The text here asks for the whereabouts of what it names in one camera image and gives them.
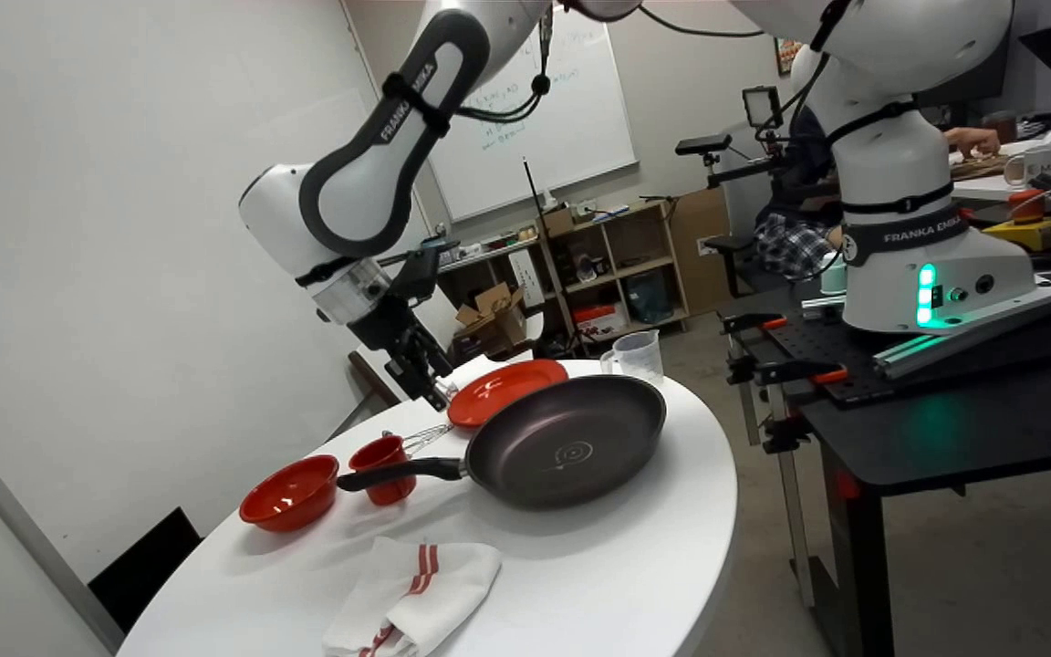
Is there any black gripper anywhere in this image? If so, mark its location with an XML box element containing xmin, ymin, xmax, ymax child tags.
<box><xmin>348</xmin><ymin>285</ymin><xmax>459</xmax><ymax>410</ymax></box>

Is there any white towel with red stripes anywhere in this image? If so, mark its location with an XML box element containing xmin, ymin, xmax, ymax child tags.
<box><xmin>323</xmin><ymin>534</ymin><xmax>509</xmax><ymax>657</ymax></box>

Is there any red plate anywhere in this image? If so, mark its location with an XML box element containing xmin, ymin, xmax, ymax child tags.
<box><xmin>447</xmin><ymin>359</ymin><xmax>572</xmax><ymax>434</ymax></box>

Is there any brown cardboard box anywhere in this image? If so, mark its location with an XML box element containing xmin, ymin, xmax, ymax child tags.
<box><xmin>449</xmin><ymin>285</ymin><xmax>532</xmax><ymax>359</ymax></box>

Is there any red mug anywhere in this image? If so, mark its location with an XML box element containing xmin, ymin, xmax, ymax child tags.
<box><xmin>348</xmin><ymin>429</ymin><xmax>419</xmax><ymax>506</ymax></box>

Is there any black frying pan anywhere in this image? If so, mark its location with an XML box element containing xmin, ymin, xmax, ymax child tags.
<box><xmin>335</xmin><ymin>373</ymin><xmax>671</xmax><ymax>511</ymax></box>

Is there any red bowl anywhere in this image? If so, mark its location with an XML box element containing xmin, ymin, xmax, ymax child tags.
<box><xmin>239</xmin><ymin>453</ymin><xmax>344</xmax><ymax>538</ymax></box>

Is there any clear plastic measuring cup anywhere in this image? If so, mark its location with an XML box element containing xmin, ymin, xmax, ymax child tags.
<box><xmin>603</xmin><ymin>325</ymin><xmax>668</xmax><ymax>388</ymax></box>

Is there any wooden cube shelf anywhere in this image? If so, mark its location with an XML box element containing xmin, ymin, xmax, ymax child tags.
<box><xmin>538</xmin><ymin>197</ymin><xmax>695</xmax><ymax>344</ymax></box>

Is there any white whiteboard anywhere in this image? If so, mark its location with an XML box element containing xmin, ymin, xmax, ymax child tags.
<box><xmin>429</xmin><ymin>11</ymin><xmax>644</xmax><ymax>226</ymax></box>

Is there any black office chair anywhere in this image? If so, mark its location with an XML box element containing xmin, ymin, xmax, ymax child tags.
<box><xmin>671</xmin><ymin>126</ymin><xmax>797</xmax><ymax>303</ymax></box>

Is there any seated person in plaid trousers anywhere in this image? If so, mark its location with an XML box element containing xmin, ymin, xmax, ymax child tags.
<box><xmin>749</xmin><ymin>106</ymin><xmax>1005</xmax><ymax>287</ymax></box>

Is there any black workbench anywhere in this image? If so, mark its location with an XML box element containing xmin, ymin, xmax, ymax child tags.
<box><xmin>721</xmin><ymin>271</ymin><xmax>1051</xmax><ymax>657</ymax></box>

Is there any yellow flat object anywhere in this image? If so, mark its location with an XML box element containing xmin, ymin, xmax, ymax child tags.
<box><xmin>982</xmin><ymin>214</ymin><xmax>1051</xmax><ymax>255</ymax></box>

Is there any round white pedestal table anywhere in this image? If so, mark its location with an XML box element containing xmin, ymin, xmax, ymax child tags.
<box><xmin>117</xmin><ymin>359</ymin><xmax>743</xmax><ymax>657</ymax></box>

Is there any black clamp with orange handle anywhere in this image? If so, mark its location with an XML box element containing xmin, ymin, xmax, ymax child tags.
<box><xmin>722</xmin><ymin>349</ymin><xmax>857</xmax><ymax>578</ymax></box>
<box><xmin>721</xmin><ymin>307</ymin><xmax>799</xmax><ymax>345</ymax></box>

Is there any aluminium profile rail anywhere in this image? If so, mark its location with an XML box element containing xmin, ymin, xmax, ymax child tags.
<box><xmin>871</xmin><ymin>265</ymin><xmax>1051</xmax><ymax>375</ymax></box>

